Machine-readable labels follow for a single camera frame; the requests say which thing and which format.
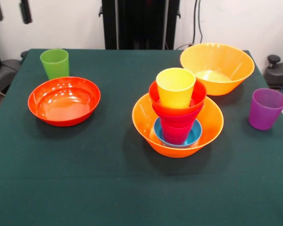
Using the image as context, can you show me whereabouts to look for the green plastic cup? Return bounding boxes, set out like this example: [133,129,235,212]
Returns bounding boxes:
[40,48,69,80]

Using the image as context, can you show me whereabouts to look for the small red bowl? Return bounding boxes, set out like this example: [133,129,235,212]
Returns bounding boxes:
[149,79,207,116]

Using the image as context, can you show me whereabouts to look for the large orange bowl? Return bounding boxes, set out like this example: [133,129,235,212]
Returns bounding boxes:
[132,92,225,158]
[180,42,255,97]

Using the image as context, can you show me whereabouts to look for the yellow plastic cup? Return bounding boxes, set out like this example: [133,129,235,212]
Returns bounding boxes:
[156,67,196,109]

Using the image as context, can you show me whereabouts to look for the pink plastic bowl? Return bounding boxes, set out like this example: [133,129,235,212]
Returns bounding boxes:
[152,103,205,128]

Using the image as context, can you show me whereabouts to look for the pink plastic cup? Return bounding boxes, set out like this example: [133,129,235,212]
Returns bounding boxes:
[160,119,194,145]

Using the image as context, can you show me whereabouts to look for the blue plastic bowl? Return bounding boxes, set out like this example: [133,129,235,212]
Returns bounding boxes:
[153,117,203,148]

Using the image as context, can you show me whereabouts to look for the black chair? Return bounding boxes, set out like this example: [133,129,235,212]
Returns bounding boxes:
[0,30,28,95]

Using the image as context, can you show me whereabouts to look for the wide red bowl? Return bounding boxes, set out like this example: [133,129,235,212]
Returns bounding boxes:
[27,76,101,127]

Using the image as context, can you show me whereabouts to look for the dark green tablecloth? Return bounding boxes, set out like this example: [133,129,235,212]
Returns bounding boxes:
[0,48,283,226]

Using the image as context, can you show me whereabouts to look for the purple plastic cup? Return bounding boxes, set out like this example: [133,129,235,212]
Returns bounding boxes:
[248,88,283,131]

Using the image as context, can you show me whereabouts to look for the black hanging cable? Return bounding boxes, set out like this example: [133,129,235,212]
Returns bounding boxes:
[176,0,203,49]

